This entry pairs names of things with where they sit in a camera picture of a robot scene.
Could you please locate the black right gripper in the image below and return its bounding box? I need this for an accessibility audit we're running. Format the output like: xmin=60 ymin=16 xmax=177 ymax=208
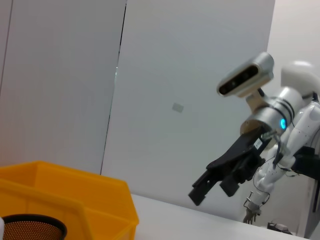
xmin=187 ymin=126 xmax=272 ymax=206

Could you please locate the black mesh pen holder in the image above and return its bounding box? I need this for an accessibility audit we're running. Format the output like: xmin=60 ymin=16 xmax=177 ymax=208
xmin=0 ymin=214 xmax=68 ymax=240

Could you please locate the small black floor object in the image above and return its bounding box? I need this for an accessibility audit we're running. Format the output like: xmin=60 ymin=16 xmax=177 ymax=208
xmin=266 ymin=221 xmax=293 ymax=235

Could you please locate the black box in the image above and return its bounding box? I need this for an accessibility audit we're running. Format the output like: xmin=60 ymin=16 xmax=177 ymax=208
xmin=293 ymin=146 xmax=320 ymax=180

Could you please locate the white humanoid robot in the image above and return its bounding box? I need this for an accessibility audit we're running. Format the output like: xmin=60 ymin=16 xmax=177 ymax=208
xmin=242 ymin=101 xmax=320 ymax=225

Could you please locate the yellow plastic bin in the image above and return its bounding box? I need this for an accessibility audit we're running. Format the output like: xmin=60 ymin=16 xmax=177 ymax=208
xmin=0 ymin=160 xmax=140 ymax=240

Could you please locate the right gripper cable silver plug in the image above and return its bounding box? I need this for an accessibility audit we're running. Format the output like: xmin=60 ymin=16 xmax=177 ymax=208
xmin=261 ymin=129 xmax=285 ymax=171

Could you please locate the grey wall sticker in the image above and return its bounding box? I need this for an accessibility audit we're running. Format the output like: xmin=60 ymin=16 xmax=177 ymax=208
xmin=171 ymin=102 xmax=185 ymax=113

